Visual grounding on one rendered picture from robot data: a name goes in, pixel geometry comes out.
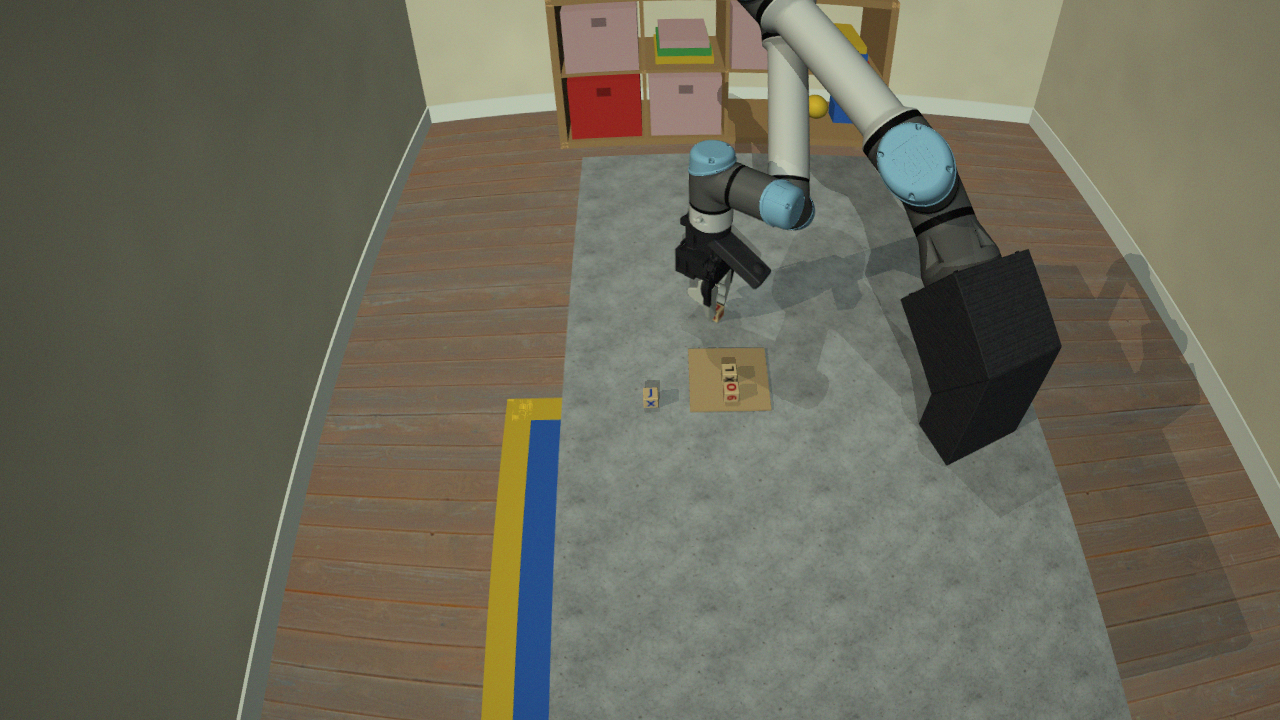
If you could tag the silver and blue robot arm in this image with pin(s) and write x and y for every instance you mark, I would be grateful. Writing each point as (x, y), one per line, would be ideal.
(914, 161)

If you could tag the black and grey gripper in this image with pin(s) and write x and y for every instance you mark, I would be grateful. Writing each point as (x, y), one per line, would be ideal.
(696, 259)

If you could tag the tan mat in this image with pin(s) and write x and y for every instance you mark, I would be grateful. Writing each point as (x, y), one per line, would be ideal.
(705, 382)

